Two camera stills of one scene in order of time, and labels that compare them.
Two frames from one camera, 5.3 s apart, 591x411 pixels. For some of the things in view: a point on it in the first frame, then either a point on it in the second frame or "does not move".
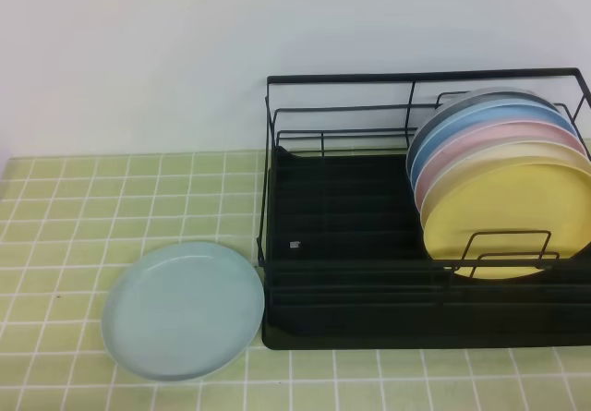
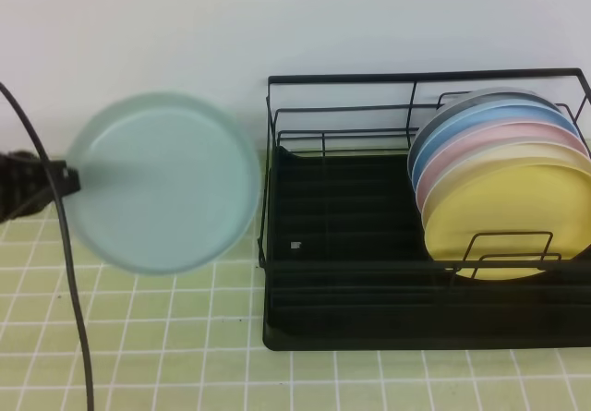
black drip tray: [345, 265] does not move
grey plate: [480, 96] does not move
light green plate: [186, 311] -> [169, 183]
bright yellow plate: [508, 211] does not move
